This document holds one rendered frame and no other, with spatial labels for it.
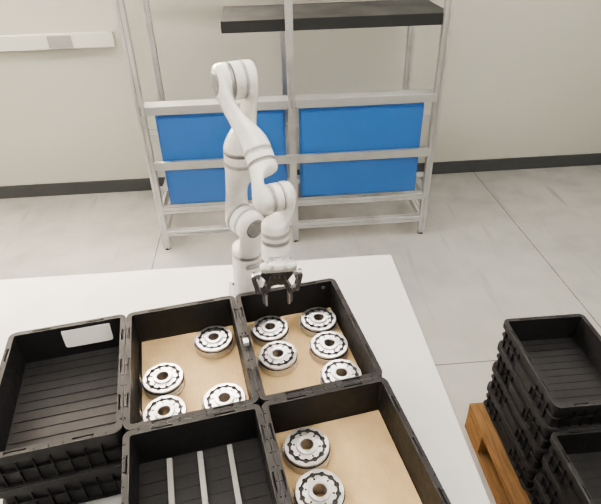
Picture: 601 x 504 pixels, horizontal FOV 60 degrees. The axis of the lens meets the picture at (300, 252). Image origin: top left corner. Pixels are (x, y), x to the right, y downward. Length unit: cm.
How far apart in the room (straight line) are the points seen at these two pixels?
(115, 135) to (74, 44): 66
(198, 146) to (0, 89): 165
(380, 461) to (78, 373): 82
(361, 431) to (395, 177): 222
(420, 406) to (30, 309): 134
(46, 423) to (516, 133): 386
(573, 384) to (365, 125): 180
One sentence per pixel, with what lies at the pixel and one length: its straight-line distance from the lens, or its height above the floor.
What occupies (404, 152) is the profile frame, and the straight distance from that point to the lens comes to 322.
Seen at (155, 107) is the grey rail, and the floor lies 93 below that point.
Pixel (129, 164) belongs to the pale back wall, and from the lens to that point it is 421.
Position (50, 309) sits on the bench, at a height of 70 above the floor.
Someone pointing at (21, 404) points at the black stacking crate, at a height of 83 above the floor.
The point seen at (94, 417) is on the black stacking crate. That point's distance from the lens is 143.
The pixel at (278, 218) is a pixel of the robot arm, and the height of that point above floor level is 122.
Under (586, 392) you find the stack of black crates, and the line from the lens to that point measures 203.
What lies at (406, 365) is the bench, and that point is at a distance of 164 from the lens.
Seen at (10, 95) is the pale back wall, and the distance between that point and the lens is 425.
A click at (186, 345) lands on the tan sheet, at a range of 153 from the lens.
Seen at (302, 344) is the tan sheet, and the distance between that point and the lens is 149.
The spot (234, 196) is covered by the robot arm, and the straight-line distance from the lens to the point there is 152.
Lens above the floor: 187
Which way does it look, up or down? 34 degrees down
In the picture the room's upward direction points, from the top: 1 degrees counter-clockwise
